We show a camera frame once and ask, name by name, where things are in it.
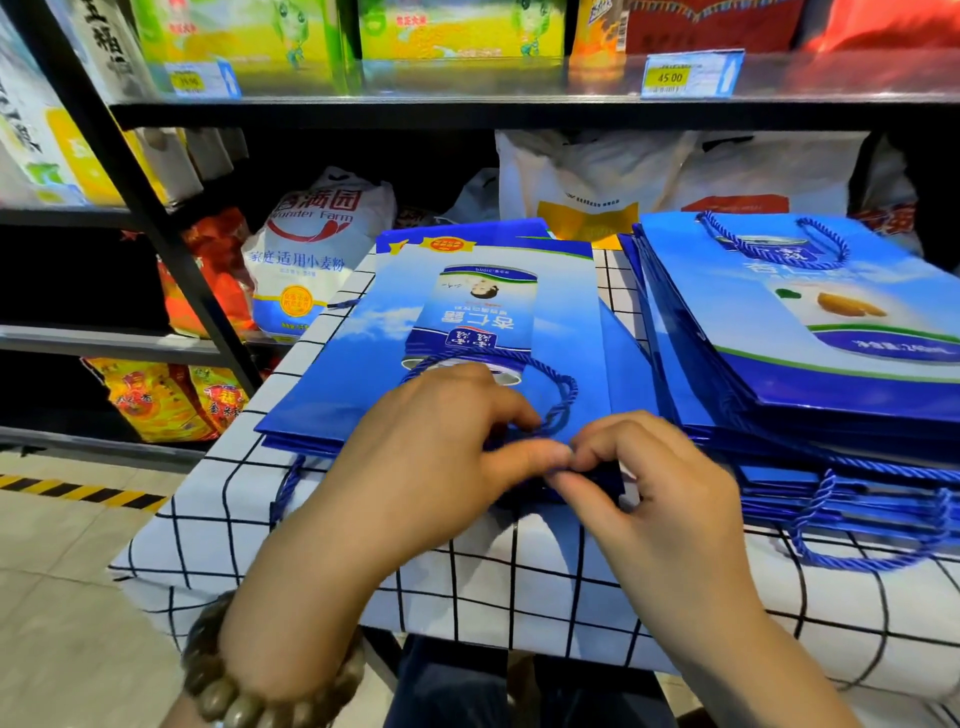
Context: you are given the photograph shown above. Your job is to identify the white yellow rice sack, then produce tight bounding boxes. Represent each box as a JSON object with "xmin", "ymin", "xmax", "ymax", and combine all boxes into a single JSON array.
[{"xmin": 0, "ymin": 7, "xmax": 170, "ymax": 209}]

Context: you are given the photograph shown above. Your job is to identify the person's right forearm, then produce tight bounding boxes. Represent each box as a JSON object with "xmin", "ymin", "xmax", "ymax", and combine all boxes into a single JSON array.
[{"xmin": 645, "ymin": 600, "xmax": 864, "ymax": 728}]

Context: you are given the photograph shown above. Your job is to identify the white sack red label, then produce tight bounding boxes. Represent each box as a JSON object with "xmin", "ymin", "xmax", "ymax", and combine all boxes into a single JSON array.
[{"xmin": 675, "ymin": 131, "xmax": 873, "ymax": 220}]

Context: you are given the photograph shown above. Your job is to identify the large yellow snack packet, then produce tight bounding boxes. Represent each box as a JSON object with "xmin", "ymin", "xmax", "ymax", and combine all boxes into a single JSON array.
[{"xmin": 81, "ymin": 357, "xmax": 220, "ymax": 444}]

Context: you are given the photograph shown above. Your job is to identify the stack of blue bags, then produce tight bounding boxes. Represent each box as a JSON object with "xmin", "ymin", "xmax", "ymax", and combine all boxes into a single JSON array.
[{"xmin": 618, "ymin": 210, "xmax": 960, "ymax": 575}]

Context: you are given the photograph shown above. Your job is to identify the white grid tablecloth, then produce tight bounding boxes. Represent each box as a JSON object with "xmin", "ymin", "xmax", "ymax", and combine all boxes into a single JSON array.
[{"xmin": 108, "ymin": 241, "xmax": 960, "ymax": 728}]

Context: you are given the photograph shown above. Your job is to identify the person's left hand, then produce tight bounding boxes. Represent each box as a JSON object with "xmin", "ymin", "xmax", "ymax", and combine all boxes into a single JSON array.
[{"xmin": 222, "ymin": 363, "xmax": 576, "ymax": 646}]

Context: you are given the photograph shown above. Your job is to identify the brown wooden bead bracelet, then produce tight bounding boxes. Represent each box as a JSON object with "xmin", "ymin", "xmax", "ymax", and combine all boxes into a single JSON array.
[{"xmin": 181, "ymin": 591, "xmax": 367, "ymax": 728}]

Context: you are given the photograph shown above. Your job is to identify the person's blue jeans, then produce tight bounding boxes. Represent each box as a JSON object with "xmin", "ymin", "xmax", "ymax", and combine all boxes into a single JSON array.
[{"xmin": 382, "ymin": 633, "xmax": 681, "ymax": 728}]

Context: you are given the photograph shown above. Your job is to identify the bright red package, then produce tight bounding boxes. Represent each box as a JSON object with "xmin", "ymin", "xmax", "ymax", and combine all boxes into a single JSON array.
[{"xmin": 804, "ymin": 0, "xmax": 960, "ymax": 54}]

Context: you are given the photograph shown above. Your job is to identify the dark red gift box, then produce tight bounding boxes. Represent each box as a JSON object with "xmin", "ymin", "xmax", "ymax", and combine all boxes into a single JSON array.
[{"xmin": 624, "ymin": 0, "xmax": 808, "ymax": 56}]

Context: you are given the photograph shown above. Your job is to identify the black metal shelving rack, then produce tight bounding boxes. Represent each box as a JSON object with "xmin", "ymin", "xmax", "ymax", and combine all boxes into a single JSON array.
[{"xmin": 0, "ymin": 0, "xmax": 960, "ymax": 468}]

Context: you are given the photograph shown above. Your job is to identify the small yellow snack packet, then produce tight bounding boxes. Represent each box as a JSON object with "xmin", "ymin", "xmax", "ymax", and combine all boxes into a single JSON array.
[{"xmin": 187, "ymin": 364, "xmax": 251, "ymax": 434}]

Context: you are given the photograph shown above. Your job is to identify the blue price tag holder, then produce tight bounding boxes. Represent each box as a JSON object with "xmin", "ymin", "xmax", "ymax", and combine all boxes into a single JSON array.
[
  {"xmin": 148, "ymin": 58, "xmax": 243, "ymax": 101},
  {"xmin": 640, "ymin": 49, "xmax": 747, "ymax": 100}
]

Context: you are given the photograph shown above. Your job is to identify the blue gift bag with bottle print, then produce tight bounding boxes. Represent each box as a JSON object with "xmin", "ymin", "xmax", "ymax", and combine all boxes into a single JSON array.
[{"xmin": 255, "ymin": 238, "xmax": 625, "ymax": 500}]

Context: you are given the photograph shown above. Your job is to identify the person's left forearm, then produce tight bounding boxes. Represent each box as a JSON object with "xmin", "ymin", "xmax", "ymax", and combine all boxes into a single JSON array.
[{"xmin": 159, "ymin": 585, "xmax": 376, "ymax": 728}]

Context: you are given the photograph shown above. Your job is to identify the white sack red pattern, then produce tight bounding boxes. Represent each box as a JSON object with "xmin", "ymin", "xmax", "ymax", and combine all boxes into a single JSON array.
[{"xmin": 853, "ymin": 135, "xmax": 925, "ymax": 258}]

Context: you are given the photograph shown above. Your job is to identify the orange carton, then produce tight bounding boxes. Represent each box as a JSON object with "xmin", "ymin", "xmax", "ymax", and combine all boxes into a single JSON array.
[{"xmin": 568, "ymin": 0, "xmax": 630, "ymax": 70}]

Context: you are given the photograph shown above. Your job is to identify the white rice sack black lettering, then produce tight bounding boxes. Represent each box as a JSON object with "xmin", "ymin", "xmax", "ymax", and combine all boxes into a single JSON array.
[{"xmin": 46, "ymin": 0, "xmax": 205, "ymax": 205}]

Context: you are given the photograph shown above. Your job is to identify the green yellow carton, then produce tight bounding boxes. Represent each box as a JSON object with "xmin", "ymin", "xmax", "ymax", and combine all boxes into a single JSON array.
[
  {"xmin": 357, "ymin": 0, "xmax": 568, "ymax": 62},
  {"xmin": 131, "ymin": 0, "xmax": 351, "ymax": 96}
]

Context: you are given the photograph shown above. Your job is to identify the white sack yellow label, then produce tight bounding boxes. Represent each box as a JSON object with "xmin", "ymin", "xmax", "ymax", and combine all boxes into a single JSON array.
[{"xmin": 495, "ymin": 129, "xmax": 703, "ymax": 247}]

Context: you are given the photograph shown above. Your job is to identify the red orange food packet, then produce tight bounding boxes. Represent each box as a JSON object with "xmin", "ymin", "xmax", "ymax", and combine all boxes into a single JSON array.
[{"xmin": 156, "ymin": 207, "xmax": 261, "ymax": 340}]

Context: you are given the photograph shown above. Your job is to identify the white flour sack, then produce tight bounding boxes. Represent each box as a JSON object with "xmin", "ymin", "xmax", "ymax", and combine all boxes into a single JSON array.
[{"xmin": 241, "ymin": 166, "xmax": 397, "ymax": 343}]

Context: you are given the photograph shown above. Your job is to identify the person's right hand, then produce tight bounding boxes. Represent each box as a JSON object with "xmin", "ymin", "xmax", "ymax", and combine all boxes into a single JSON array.
[{"xmin": 543, "ymin": 410, "xmax": 768, "ymax": 627}]

